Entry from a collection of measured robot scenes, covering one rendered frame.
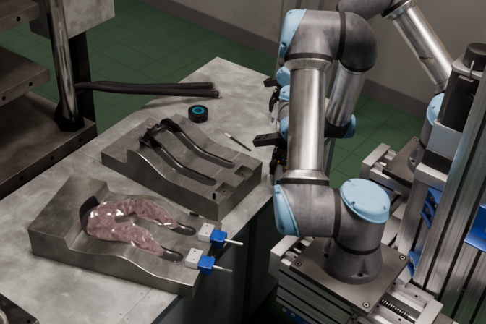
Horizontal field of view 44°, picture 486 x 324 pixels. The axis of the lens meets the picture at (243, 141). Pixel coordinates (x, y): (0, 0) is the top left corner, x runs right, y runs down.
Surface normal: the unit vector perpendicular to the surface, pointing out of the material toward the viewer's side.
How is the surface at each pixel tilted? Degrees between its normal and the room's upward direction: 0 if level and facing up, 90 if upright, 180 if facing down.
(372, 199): 8
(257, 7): 90
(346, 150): 0
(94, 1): 90
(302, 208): 46
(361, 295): 0
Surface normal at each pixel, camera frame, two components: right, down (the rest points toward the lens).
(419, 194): -0.62, 0.45
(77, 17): 0.84, 0.36
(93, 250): -0.18, -0.82
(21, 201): 0.05, -0.80
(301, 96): -0.36, -0.12
